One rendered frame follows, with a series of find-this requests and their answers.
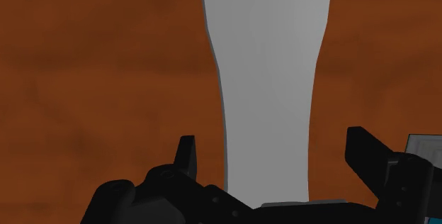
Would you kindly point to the grey flat long object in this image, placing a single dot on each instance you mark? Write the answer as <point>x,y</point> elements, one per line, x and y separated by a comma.
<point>269,78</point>

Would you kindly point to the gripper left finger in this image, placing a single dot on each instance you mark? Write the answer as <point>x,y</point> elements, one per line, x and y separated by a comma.
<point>165,199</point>

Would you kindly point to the teal and grey box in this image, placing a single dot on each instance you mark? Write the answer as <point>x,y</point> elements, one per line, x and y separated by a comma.
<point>424,145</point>

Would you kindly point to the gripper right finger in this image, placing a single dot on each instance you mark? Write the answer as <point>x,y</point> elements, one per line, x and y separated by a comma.
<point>404,181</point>

